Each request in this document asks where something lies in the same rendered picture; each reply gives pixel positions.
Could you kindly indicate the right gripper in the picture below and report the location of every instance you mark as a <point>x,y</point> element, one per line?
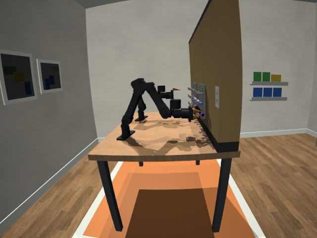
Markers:
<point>189,114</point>

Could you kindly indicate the black metal bar with violet end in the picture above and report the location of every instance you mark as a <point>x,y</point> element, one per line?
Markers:
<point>202,114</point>

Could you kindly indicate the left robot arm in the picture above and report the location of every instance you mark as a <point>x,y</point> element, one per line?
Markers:
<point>141,105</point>

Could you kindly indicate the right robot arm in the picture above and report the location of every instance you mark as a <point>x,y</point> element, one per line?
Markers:
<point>164,111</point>

